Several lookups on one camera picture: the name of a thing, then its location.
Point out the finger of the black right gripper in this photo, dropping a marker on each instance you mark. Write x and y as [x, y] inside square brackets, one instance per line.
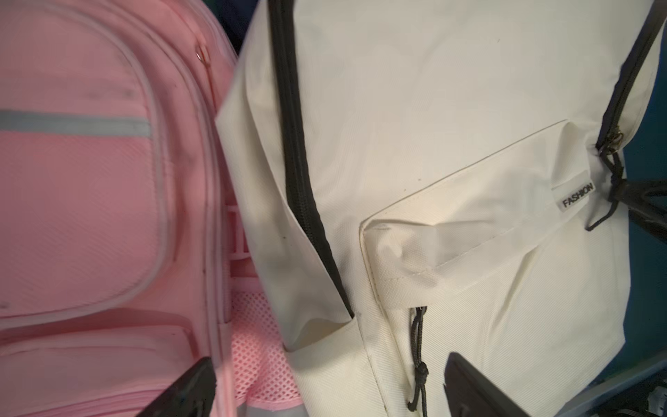
[646, 202]

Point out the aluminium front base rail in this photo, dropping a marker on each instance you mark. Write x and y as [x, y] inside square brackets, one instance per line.
[637, 391]

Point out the pink backpack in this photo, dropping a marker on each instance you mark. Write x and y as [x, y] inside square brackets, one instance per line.
[123, 256]

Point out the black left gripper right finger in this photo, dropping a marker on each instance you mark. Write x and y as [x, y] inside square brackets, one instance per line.
[470, 394]

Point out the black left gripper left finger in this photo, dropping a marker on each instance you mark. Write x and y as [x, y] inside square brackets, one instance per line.
[191, 395]

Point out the beige and navy backpack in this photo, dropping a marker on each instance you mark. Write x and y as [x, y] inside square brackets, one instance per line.
[423, 178]

